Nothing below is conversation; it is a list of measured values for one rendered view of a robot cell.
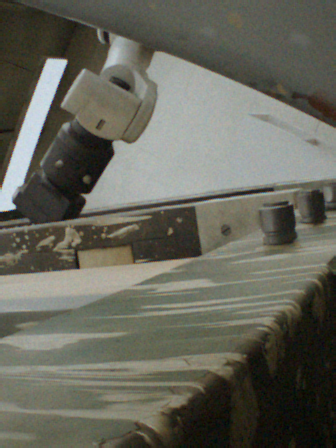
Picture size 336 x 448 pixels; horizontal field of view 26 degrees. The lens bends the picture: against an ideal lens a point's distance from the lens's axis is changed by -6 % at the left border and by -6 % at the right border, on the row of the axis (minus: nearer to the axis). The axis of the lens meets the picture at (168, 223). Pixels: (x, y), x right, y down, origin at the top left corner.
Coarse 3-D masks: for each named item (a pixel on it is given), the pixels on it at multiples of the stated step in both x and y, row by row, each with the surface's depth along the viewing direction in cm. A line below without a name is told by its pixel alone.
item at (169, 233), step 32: (288, 192) 86; (64, 224) 98; (96, 224) 96; (128, 224) 94; (160, 224) 93; (192, 224) 91; (224, 224) 89; (256, 224) 88; (0, 256) 102; (32, 256) 100; (64, 256) 98; (160, 256) 93; (192, 256) 91
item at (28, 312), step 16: (0, 304) 47; (16, 304) 47; (32, 304) 46; (48, 304) 45; (64, 304) 44; (80, 304) 43; (0, 320) 44; (16, 320) 44; (32, 320) 43; (0, 336) 45
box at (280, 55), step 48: (48, 0) 13; (96, 0) 13; (144, 0) 12; (192, 0) 12; (240, 0) 12; (288, 0) 11; (192, 48) 12; (240, 48) 12; (288, 48) 11; (288, 96) 12
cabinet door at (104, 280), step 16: (48, 272) 88; (64, 272) 85; (80, 272) 83; (96, 272) 81; (112, 272) 79; (128, 272) 78; (144, 272) 77; (160, 272) 75; (0, 288) 80; (16, 288) 78; (32, 288) 76; (48, 288) 74; (64, 288) 72; (80, 288) 71; (96, 288) 69; (112, 288) 68
